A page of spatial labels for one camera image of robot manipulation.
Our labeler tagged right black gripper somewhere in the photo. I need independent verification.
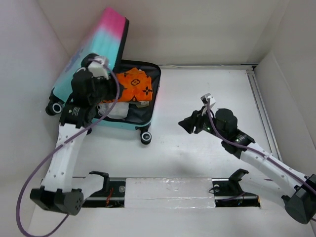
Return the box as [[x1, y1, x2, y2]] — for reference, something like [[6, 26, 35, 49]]
[[178, 105, 226, 140]]

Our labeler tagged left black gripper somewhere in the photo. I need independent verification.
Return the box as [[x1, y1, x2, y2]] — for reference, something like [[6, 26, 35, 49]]
[[88, 71, 123, 106]]

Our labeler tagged white drawstring bag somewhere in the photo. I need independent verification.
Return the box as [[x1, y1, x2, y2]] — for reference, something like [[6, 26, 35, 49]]
[[97, 102, 129, 119]]

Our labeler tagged orange patterned towel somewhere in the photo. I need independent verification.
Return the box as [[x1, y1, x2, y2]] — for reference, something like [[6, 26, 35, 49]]
[[116, 68, 154, 102]]

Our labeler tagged teal pink suitcase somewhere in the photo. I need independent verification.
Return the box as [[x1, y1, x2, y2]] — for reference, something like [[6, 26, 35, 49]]
[[45, 7, 161, 145]]

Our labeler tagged grey cream fleece blanket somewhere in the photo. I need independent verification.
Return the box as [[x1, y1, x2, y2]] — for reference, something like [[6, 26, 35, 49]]
[[135, 69, 153, 107]]

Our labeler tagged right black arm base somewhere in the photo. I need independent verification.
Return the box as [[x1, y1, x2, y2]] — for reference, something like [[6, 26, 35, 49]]
[[208, 169, 261, 208]]

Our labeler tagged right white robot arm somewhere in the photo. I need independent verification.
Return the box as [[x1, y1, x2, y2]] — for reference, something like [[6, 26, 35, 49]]
[[178, 106, 316, 224]]

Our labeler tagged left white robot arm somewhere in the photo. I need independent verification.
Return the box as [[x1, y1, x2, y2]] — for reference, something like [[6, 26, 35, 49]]
[[30, 53, 120, 216]]

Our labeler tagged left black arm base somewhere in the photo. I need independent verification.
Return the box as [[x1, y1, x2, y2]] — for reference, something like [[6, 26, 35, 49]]
[[83, 178, 126, 208]]

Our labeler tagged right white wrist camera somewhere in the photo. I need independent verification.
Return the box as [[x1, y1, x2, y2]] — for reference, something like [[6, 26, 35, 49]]
[[200, 93, 216, 108]]

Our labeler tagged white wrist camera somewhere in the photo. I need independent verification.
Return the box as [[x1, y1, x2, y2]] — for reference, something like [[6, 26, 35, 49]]
[[88, 56, 109, 79], [200, 93, 216, 108]]

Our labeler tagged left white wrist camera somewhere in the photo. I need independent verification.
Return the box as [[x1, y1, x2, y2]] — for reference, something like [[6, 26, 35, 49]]
[[88, 56, 109, 79]]

